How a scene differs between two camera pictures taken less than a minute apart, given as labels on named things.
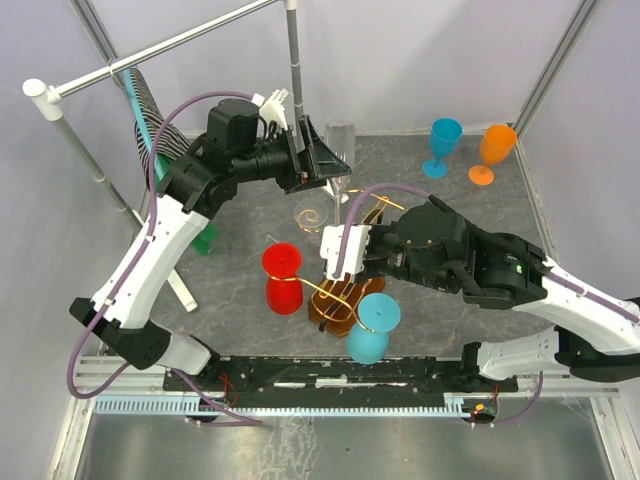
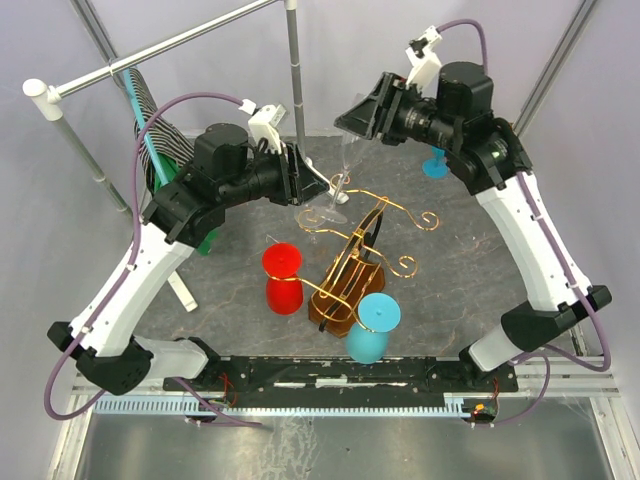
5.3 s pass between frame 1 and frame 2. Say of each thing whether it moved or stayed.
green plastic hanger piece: stayed
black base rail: stayed
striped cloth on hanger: stayed
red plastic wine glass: stayed
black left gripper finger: moved
